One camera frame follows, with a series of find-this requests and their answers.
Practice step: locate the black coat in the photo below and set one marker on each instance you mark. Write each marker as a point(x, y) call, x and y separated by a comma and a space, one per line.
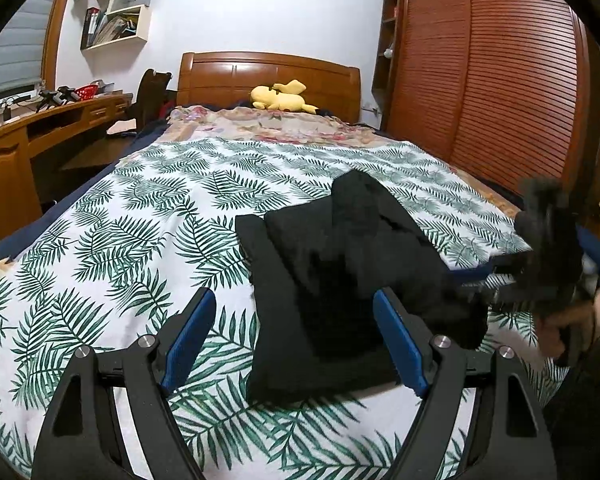
point(320, 270)

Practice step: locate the wooden slatted wardrobe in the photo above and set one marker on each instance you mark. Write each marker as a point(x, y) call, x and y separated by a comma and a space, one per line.
point(505, 75)

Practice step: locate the wooden headboard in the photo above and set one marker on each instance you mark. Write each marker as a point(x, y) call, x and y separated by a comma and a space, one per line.
point(215, 77)

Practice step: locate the white wall shelf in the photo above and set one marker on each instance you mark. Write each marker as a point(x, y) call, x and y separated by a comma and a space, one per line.
point(132, 20)

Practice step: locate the small white figurine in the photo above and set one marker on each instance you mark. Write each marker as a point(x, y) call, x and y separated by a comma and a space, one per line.
point(389, 52)

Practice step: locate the leaf print bed cover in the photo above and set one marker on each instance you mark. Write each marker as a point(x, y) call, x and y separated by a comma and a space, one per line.
point(130, 240)

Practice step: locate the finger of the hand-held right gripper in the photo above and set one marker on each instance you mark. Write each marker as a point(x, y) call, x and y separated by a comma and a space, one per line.
point(480, 274)

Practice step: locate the wooden window frame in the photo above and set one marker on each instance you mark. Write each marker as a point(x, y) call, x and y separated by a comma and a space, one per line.
point(60, 20)

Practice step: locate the yellow plush toy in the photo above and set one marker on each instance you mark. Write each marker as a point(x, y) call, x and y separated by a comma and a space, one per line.
point(275, 97)

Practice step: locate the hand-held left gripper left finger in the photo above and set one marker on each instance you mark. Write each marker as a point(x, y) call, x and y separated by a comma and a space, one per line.
point(190, 340)

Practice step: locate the black binder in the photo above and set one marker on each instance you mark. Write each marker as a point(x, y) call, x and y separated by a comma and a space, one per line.
point(90, 27)

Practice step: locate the floral blanket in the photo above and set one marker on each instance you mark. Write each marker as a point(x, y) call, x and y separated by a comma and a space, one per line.
point(260, 122)

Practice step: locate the wall socket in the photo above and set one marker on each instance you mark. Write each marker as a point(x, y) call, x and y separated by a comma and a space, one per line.
point(371, 109)

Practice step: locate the person's right hand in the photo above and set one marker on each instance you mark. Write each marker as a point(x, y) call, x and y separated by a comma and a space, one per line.
point(565, 332)

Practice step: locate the black tripod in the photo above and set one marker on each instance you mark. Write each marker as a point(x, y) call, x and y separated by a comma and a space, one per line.
point(55, 97)

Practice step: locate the red basket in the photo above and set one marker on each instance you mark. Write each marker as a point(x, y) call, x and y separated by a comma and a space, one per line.
point(85, 93)

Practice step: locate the grey window blind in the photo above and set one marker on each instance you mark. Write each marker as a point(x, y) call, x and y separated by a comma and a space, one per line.
point(15, 45)

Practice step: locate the wooden desk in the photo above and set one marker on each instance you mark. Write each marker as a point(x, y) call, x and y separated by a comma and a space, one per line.
point(10, 160)

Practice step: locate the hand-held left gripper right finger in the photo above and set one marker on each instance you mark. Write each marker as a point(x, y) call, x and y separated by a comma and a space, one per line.
point(397, 340)

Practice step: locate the dark chair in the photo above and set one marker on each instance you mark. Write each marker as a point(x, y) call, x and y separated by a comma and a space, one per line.
point(150, 92)

